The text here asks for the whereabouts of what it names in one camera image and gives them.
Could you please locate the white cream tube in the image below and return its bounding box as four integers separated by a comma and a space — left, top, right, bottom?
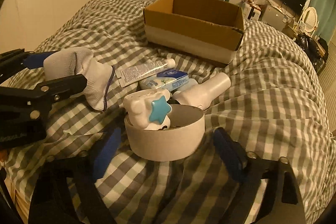
116, 59, 176, 88

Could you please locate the white grey sock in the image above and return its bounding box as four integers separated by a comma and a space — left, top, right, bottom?
43, 47, 115, 111

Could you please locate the black bag on desk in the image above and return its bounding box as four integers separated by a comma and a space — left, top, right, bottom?
295, 34, 329, 76

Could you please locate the white storage drawer unit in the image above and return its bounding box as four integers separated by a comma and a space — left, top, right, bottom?
241, 2, 261, 20

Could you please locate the green curtain at window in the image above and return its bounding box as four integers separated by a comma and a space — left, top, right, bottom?
310, 0, 335, 43

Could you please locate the white tape roll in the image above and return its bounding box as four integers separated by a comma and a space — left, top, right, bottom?
124, 104, 205, 161

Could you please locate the brown cardboard box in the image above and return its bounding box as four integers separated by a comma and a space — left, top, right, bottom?
143, 0, 244, 64

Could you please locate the grey mini fridge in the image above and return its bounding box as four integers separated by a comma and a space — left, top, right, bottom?
260, 5, 286, 32

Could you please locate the white oval vanity mirror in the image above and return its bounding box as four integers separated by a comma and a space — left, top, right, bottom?
299, 7, 318, 33

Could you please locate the white plastic bottle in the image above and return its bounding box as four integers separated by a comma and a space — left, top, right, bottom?
173, 72, 231, 110

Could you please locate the white toy with blue star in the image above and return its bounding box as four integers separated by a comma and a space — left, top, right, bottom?
123, 89, 172, 130

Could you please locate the blue Vinda tissue pack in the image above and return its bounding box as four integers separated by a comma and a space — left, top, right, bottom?
139, 69, 198, 92

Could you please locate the grey checkered duvet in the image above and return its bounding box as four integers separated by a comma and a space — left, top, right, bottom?
4, 0, 334, 224

